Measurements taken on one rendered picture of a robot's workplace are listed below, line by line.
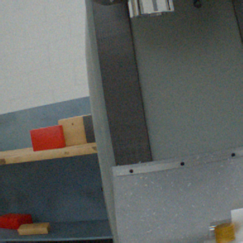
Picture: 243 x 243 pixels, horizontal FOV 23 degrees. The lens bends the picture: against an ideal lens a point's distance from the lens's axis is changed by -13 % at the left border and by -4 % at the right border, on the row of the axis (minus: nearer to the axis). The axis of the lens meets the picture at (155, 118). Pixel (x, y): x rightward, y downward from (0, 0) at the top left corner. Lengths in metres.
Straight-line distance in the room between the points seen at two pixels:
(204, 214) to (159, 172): 0.11
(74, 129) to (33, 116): 0.71
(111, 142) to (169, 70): 0.15
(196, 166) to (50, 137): 3.52
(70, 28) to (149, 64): 4.04
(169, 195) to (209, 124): 0.13
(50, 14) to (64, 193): 1.50
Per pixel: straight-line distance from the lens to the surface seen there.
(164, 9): 0.66
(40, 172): 5.21
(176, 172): 1.04
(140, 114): 1.05
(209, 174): 1.03
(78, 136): 4.56
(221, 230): 0.63
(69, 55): 5.07
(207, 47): 1.04
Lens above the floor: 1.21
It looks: 3 degrees down
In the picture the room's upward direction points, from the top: 9 degrees counter-clockwise
